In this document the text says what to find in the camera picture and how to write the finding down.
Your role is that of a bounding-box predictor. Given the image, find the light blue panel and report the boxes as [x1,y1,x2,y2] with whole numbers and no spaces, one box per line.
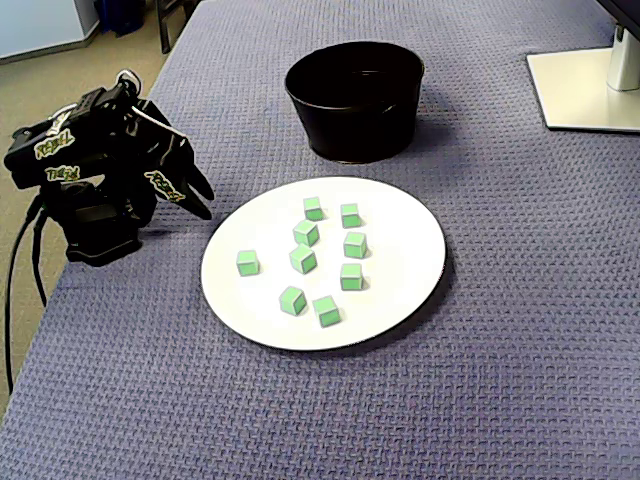
[0,0,101,65]

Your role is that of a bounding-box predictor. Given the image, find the white round plate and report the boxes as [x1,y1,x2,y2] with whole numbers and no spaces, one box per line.
[199,175,448,353]

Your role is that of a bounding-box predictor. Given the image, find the blue woven table cloth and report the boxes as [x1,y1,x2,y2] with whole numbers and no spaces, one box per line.
[0,0,640,480]

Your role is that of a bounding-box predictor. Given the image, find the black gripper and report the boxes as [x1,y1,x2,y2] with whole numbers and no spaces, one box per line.
[124,98,217,221]

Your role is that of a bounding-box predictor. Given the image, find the black round bowl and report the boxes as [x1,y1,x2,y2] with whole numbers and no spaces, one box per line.
[283,40,426,165]

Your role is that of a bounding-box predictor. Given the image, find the black cable with plug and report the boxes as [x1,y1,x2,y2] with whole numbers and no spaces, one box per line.
[30,199,50,307]

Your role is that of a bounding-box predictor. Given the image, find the dark chair legs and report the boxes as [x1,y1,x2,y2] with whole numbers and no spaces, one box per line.
[154,0,201,55]

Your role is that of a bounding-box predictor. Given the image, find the long black cable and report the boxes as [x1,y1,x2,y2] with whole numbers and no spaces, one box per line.
[3,197,41,396]

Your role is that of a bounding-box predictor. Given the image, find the small green cube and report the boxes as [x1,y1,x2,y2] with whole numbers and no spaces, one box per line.
[288,243,319,275]
[339,262,365,292]
[311,295,343,329]
[342,231,370,260]
[278,285,308,317]
[339,202,362,230]
[292,218,321,248]
[302,196,326,222]
[235,249,261,278]

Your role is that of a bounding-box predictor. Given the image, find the silver monitor stand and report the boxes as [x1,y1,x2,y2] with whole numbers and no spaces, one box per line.
[525,22,640,133]

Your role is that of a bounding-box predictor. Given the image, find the dark blue bin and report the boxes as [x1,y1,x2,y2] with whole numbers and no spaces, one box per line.
[93,0,147,37]

